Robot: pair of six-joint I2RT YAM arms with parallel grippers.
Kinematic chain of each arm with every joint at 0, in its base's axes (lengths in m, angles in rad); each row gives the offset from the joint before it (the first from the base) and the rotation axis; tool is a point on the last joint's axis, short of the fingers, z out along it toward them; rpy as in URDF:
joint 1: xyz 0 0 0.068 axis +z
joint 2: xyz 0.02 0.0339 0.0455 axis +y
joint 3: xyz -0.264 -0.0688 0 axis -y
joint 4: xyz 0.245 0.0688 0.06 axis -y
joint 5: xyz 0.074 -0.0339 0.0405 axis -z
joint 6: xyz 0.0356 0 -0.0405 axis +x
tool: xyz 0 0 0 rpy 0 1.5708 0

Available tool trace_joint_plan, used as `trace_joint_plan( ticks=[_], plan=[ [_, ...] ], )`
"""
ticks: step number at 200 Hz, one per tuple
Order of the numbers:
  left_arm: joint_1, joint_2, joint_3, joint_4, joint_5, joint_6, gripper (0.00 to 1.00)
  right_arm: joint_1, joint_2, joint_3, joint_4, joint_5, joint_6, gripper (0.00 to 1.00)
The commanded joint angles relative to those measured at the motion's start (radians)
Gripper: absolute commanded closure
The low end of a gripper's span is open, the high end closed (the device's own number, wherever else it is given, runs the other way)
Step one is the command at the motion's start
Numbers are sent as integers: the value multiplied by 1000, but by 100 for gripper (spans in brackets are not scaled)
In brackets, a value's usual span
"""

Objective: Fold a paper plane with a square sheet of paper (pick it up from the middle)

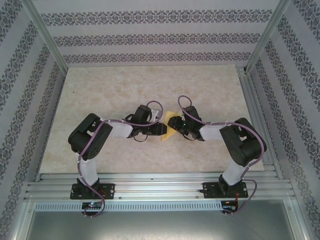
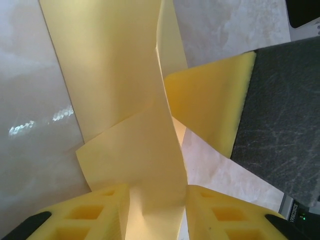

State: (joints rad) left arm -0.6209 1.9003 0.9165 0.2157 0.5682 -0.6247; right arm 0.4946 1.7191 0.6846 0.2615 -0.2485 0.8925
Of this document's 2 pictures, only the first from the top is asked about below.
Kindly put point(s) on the yellow paper sheet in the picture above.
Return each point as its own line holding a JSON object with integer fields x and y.
{"x": 168, "y": 135}

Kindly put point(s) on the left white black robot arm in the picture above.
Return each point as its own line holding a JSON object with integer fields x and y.
{"x": 90, "y": 172}

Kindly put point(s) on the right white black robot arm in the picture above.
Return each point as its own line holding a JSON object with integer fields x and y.
{"x": 235, "y": 172}

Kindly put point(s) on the grey sheet metal panel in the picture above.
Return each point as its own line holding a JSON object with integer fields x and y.
{"x": 160, "y": 225}

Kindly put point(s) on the aluminium mounting rail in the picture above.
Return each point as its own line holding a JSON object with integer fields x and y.
{"x": 160, "y": 187}

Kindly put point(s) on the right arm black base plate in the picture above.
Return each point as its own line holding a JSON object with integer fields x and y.
{"x": 208, "y": 190}

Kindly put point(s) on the aluminium side rail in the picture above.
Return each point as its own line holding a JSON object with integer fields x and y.
{"x": 251, "y": 100}

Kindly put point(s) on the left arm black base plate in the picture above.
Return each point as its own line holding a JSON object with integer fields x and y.
{"x": 110, "y": 191}

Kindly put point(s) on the aluminium frame post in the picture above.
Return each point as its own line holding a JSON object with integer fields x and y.
{"x": 45, "y": 35}
{"x": 267, "y": 35}

